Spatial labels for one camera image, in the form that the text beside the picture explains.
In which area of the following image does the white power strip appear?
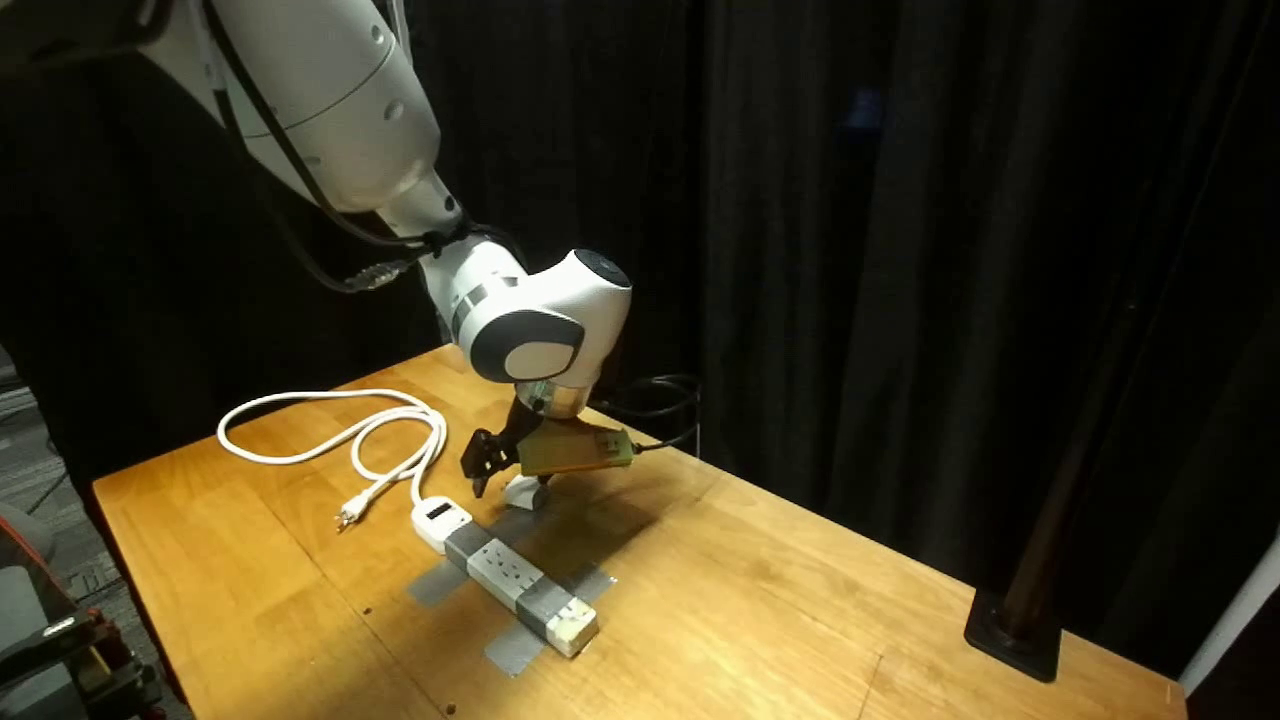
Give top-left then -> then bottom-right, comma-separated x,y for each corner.
408,493 -> 602,664

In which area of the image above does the dark equipment with red cable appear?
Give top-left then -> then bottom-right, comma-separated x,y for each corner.
0,514 -> 172,720

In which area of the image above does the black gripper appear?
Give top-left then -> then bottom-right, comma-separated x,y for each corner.
457,395 -> 552,488

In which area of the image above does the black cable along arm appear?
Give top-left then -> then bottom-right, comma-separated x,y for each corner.
196,0 -> 449,301

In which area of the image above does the white vertical pole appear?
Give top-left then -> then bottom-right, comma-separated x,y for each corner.
1175,526 -> 1280,699

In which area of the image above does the black post with base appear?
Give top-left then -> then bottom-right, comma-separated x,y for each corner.
961,297 -> 1153,688

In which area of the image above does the grey tape strip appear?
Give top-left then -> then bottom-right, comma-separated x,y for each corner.
403,520 -> 500,613
481,568 -> 619,679

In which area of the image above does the white charging adapter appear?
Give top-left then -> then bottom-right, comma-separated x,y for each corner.
504,471 -> 552,514

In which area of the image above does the black looped cable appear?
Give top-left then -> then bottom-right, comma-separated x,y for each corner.
589,366 -> 707,459

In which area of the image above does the black curtain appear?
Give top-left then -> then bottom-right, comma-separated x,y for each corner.
0,0 -> 1280,688

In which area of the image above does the white power cord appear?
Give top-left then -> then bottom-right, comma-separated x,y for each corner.
213,384 -> 451,536

